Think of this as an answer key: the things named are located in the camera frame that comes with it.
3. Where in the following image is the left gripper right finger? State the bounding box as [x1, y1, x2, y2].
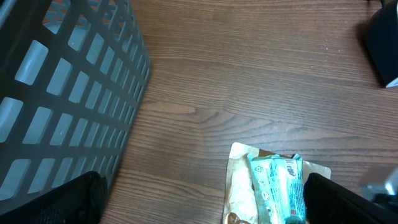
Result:
[303, 172, 397, 224]

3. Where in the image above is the white barcode scanner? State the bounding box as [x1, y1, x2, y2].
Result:
[364, 0, 397, 88]

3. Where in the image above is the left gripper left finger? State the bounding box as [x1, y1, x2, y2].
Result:
[1, 171, 108, 224]

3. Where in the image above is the mint green snack bar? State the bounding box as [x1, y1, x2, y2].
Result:
[247, 154, 306, 224]

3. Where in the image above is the grey plastic mesh basket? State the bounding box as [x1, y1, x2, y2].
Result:
[1, 0, 151, 213]

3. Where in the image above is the brown snack pouch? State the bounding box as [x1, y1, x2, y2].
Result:
[223, 142, 331, 223]

